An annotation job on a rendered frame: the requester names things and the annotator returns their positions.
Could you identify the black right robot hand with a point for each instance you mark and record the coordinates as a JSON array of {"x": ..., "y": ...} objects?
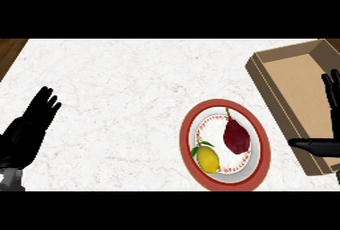
[{"x": 325, "y": 146}]

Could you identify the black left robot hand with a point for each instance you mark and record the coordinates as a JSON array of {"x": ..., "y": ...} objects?
[{"x": 27, "y": 131}]

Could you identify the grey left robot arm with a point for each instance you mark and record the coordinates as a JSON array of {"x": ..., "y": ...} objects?
[{"x": 10, "y": 179}]

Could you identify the dark red pear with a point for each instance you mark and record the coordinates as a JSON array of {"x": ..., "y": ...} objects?
[{"x": 235, "y": 136}]

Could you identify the brown cardboard box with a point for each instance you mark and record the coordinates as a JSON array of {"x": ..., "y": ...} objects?
[{"x": 287, "y": 86}]

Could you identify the red rimmed white plate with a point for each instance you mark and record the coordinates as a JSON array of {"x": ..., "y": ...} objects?
[{"x": 211, "y": 167}]

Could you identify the yellow lemon with leaves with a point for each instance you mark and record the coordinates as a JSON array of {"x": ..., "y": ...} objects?
[{"x": 207, "y": 158}]

